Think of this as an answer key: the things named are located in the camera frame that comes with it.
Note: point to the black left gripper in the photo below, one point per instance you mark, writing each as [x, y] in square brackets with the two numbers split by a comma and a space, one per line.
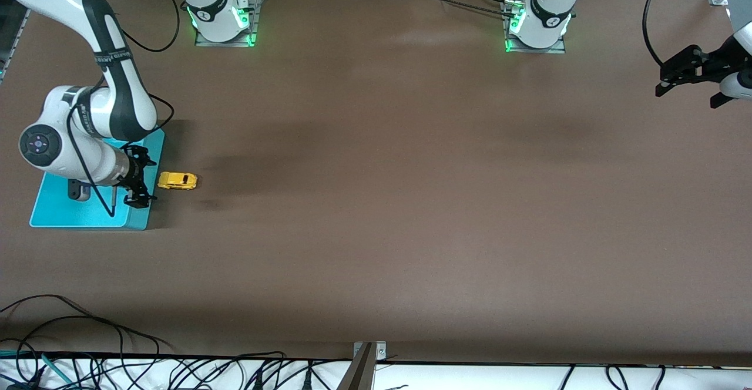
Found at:
[714, 64]

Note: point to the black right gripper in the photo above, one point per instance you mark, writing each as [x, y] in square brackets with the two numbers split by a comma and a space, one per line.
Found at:
[134, 171]

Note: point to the yellow beetle toy car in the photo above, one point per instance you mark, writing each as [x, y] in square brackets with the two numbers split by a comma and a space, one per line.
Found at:
[177, 181]

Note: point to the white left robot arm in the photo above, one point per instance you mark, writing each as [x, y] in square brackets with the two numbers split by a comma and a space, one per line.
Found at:
[546, 20]

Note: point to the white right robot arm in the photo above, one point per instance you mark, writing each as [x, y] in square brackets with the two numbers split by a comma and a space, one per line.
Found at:
[111, 55]

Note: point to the turquoise plastic bin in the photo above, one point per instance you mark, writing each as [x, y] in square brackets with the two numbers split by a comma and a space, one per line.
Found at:
[59, 211]

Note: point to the black power plug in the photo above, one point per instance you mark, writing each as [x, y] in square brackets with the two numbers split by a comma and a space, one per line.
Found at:
[307, 379]
[257, 382]

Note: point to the angled dark metal bar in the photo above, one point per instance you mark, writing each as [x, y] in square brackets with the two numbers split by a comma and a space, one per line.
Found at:
[358, 375]

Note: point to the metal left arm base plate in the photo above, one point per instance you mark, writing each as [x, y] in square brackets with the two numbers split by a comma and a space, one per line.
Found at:
[558, 49]

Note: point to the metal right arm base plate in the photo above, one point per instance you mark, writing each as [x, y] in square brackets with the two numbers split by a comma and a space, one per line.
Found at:
[256, 14]

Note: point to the small metal bracket plate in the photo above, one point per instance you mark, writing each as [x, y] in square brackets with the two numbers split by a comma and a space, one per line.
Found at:
[380, 350]

